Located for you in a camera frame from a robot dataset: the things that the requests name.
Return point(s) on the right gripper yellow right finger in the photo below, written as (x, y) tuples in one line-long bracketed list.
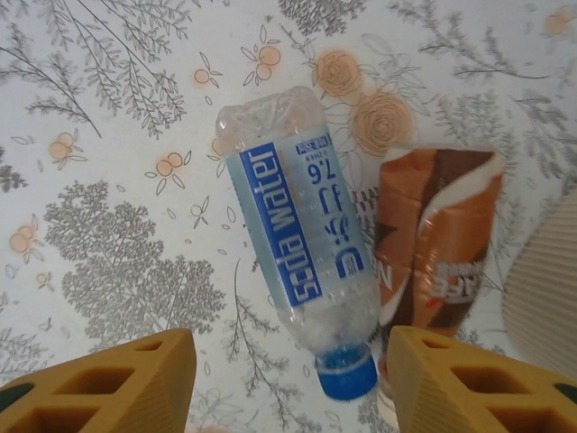
[(410, 383)]

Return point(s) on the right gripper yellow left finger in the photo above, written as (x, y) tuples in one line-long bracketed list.
[(173, 379)]

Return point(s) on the soda water bottle blue cap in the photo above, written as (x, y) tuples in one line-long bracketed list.
[(279, 216)]

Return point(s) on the beige pink mesh bin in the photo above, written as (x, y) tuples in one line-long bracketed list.
[(550, 293)]

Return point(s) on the crumpled brown coffee bottle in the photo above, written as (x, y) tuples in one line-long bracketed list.
[(451, 225)]

